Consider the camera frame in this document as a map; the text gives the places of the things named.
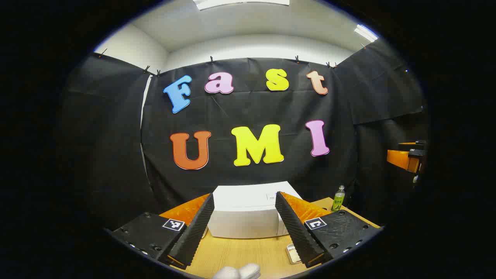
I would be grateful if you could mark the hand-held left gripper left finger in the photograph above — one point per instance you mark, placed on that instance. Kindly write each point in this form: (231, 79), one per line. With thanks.
(195, 232)

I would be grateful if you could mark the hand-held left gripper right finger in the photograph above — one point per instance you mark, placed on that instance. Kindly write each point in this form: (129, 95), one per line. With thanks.
(294, 232)

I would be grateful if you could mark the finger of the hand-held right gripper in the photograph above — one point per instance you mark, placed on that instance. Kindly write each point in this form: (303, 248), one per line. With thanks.
(420, 142)
(399, 159)

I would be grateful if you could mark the white microwave oven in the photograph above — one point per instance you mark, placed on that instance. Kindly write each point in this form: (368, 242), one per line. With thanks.
(244, 217)

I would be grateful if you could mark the green label drink bottle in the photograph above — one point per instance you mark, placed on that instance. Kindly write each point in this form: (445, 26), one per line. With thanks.
(338, 201)

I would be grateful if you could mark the ceiling light panel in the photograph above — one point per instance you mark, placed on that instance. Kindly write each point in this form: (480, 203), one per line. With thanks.
(366, 33)
(240, 2)

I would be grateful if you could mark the black backdrop cloth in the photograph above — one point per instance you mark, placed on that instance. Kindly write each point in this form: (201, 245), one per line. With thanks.
(232, 112)

